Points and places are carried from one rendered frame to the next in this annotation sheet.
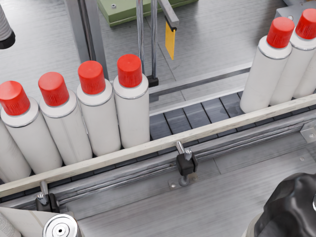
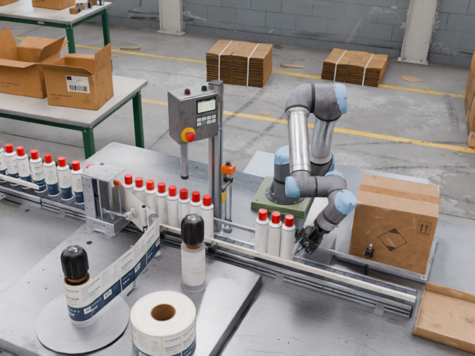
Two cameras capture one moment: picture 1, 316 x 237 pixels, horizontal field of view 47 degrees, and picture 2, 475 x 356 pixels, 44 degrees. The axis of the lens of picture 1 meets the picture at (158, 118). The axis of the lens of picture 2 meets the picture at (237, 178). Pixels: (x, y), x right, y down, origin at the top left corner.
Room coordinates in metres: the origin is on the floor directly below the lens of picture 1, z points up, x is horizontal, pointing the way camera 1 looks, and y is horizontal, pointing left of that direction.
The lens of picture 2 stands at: (-1.00, -1.37, 2.29)
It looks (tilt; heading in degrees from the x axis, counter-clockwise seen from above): 30 degrees down; 43
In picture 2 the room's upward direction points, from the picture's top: 1 degrees clockwise
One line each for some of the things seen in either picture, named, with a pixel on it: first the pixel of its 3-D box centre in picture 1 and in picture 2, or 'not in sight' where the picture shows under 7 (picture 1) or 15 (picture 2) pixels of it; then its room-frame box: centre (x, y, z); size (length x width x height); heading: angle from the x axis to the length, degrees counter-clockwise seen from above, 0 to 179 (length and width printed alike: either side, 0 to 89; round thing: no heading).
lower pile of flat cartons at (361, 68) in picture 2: not in sight; (355, 66); (4.51, 2.01, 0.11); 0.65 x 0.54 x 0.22; 113
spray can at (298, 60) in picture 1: (292, 62); (274, 236); (0.44, -0.23, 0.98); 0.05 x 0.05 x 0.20
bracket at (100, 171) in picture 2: not in sight; (102, 171); (0.11, 0.40, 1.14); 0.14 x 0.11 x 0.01; 110
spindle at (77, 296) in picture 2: not in sight; (78, 285); (-0.28, 0.00, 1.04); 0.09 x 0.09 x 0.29
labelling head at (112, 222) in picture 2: not in sight; (106, 198); (0.11, 0.40, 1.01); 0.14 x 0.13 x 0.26; 110
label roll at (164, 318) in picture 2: not in sight; (164, 329); (-0.16, -0.29, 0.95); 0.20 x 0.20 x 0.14
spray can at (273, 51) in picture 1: (265, 70); (261, 232); (0.42, -0.18, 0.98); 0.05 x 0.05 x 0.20
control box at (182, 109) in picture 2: not in sight; (194, 114); (0.39, 0.16, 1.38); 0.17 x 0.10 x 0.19; 165
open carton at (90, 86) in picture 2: not in sight; (79, 72); (0.93, 1.85, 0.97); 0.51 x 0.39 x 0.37; 31
